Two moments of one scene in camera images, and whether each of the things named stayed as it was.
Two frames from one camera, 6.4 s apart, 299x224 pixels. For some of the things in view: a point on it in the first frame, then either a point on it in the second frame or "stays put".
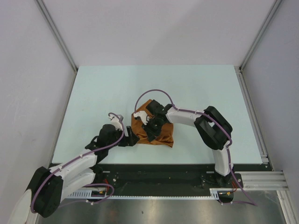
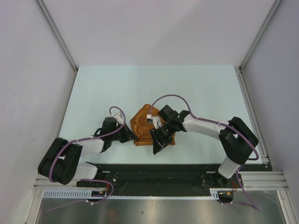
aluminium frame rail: [262, 180] stays put
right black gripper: [151, 134] to [156, 133]
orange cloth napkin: [138, 119] stays put
